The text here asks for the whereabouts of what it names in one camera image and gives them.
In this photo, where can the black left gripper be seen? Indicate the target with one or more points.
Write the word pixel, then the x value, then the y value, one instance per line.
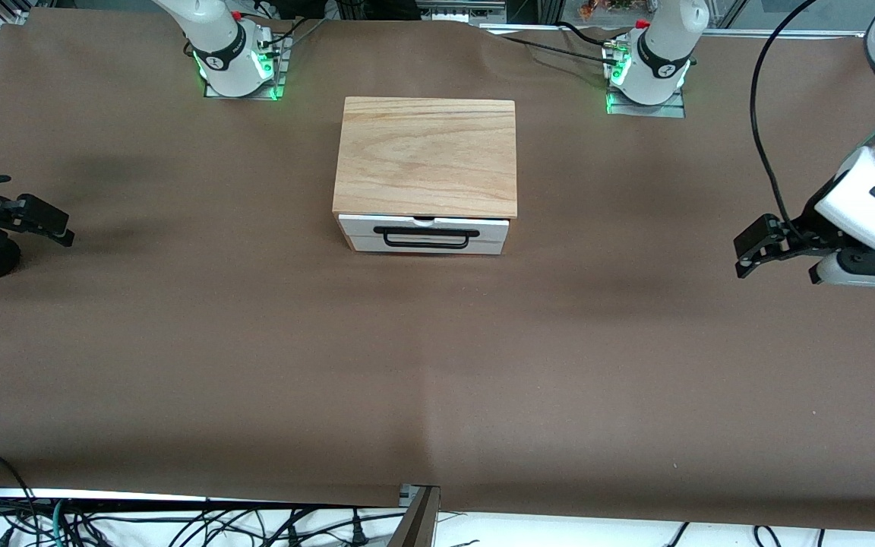
pixel 812 221

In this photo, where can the white-fronted wooden drawer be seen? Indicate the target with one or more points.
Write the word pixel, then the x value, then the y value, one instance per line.
pixel 354 224

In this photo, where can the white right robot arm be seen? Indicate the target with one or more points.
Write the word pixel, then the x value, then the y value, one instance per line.
pixel 217 45

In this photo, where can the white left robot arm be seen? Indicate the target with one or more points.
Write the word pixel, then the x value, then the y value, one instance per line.
pixel 874 190

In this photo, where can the light wooden drawer cabinet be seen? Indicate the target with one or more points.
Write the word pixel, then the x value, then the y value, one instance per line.
pixel 426 152

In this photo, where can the brown table cover sheet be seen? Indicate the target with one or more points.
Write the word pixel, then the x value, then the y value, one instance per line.
pixel 437 380

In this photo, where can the aluminium frame rail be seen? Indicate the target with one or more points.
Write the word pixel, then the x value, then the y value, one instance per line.
pixel 726 32

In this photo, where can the grey metal bracket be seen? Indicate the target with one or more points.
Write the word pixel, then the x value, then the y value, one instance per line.
pixel 407 495

